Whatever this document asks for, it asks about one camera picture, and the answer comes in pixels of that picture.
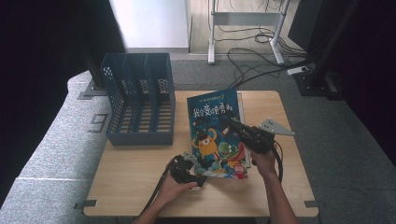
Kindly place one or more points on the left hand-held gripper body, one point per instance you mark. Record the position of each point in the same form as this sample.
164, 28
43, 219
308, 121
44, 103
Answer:
182, 169

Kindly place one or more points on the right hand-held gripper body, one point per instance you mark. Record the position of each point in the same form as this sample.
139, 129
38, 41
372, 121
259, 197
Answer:
258, 140

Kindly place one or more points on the blue monster picture book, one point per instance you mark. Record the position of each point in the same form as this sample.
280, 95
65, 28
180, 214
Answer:
211, 109

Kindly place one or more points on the blue plastic file rack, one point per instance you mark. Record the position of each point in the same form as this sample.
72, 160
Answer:
140, 138

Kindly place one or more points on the person's right hand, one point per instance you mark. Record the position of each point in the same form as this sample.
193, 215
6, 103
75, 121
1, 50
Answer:
264, 163

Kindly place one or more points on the person's left hand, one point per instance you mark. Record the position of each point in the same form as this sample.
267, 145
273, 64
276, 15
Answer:
171, 191

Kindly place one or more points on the black stand with base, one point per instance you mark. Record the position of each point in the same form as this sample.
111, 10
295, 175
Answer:
314, 84

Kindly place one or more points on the white power strip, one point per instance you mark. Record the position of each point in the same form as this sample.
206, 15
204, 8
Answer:
297, 70

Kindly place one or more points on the dark curtain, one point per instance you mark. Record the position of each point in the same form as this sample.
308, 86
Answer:
373, 77
37, 62

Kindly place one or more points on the white panel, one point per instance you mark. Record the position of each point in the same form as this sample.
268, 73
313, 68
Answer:
149, 21

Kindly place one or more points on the grey table corner bracket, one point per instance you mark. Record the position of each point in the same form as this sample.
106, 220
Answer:
85, 204

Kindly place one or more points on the white metal desk frame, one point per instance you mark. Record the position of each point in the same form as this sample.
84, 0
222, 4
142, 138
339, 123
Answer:
246, 18

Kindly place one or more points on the black post on grey plate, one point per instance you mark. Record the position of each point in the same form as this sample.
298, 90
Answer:
93, 77

